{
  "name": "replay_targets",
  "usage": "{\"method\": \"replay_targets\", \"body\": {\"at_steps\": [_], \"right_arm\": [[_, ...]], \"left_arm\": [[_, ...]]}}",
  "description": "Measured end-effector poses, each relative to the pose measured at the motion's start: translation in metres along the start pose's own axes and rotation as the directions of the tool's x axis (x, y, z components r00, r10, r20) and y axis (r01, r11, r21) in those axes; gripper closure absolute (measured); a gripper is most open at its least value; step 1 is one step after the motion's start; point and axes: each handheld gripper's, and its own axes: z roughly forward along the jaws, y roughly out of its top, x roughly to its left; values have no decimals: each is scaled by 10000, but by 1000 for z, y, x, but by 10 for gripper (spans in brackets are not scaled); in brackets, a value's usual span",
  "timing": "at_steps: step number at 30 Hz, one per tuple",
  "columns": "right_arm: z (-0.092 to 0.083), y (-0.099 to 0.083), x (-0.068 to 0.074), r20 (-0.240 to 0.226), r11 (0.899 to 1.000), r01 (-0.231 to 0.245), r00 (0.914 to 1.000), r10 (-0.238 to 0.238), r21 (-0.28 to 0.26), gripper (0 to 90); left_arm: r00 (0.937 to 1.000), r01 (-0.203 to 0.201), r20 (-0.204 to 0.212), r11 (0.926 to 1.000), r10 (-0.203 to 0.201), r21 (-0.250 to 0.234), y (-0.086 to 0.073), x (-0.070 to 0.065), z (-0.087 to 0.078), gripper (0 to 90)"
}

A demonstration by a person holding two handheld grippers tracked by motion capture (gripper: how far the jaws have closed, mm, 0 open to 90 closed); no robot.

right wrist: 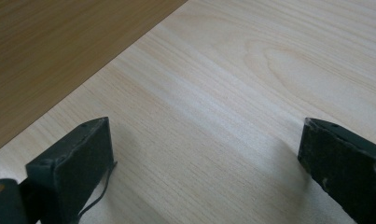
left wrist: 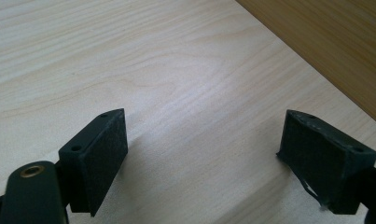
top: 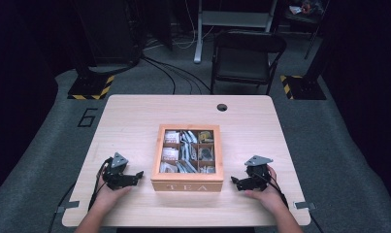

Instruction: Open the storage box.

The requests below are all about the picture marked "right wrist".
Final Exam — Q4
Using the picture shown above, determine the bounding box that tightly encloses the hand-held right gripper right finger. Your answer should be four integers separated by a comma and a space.
297, 117, 376, 224

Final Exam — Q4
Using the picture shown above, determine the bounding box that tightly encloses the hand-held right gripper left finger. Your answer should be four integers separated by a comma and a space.
25, 117, 116, 224

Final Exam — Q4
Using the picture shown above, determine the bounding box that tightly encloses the thin black wire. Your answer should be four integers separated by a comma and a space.
77, 161, 118, 220

